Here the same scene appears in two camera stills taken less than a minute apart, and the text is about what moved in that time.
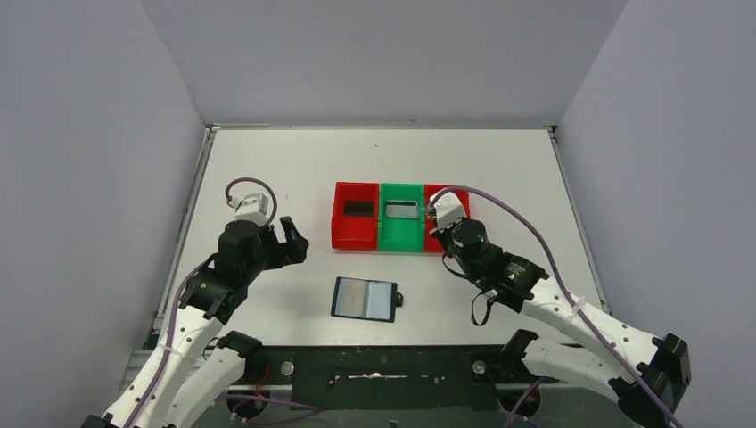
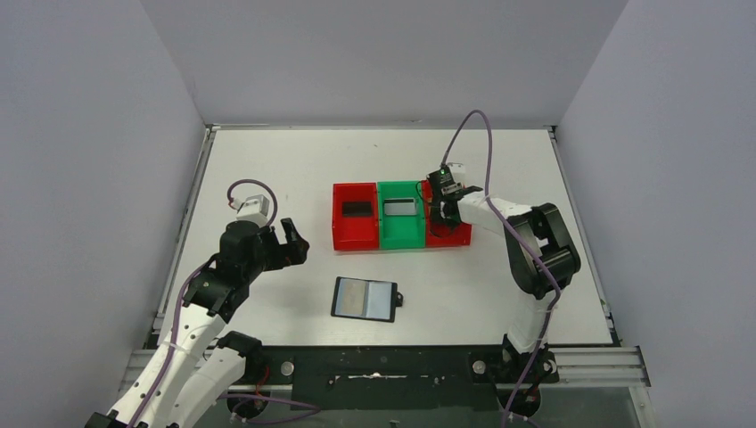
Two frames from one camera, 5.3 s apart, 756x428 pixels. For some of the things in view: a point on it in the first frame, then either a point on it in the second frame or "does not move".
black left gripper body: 276,243 does not move
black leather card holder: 365,300 does not move
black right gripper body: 447,242 → 438,215
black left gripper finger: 295,247 does not move
